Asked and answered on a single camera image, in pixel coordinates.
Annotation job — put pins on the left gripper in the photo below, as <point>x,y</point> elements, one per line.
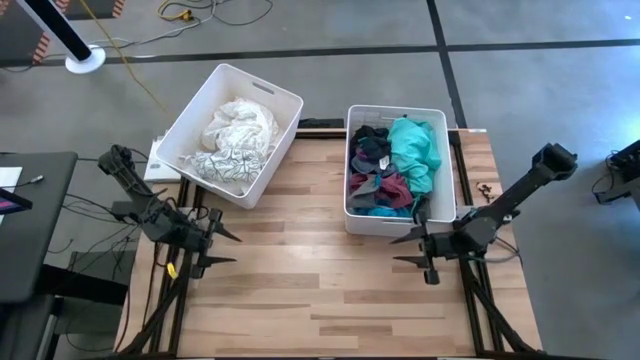
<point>200,240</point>

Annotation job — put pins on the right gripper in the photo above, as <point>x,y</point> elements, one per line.
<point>450,247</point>

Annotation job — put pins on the bright blue garment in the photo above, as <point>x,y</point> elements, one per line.
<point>385,212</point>

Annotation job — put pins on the white perforated plastic bin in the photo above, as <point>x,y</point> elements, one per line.
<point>445,200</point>
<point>220,90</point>

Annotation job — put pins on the maroon garment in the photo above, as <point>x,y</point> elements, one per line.
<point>395,192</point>

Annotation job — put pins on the white leaf-patterned cloth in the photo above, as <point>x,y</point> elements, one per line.
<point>225,165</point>

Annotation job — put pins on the grey garment with label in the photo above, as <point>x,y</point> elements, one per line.
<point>367,165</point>

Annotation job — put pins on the white crinkled cloth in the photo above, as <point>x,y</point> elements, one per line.
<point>240,127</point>

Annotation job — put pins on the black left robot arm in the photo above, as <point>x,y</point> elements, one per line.
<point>132,182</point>

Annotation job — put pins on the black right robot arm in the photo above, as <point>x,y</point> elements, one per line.
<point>525,185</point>

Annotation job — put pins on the white paper booklet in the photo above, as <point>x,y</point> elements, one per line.
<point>157,172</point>

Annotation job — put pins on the black desk foot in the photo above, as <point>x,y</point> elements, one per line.
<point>85,290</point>

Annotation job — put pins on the black desk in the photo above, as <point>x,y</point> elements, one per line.
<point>40,235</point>

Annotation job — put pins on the tablet screen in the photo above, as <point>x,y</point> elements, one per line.
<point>12,204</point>

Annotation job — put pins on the white paper sheet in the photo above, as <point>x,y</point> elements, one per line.
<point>9,176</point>

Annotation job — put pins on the black floor device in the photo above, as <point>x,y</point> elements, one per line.
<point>627,165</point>

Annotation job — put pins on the white pole stand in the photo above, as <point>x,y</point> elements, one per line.
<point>85,60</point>

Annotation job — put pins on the dark hazard-striped panel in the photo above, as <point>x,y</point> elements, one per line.
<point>95,7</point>
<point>15,40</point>

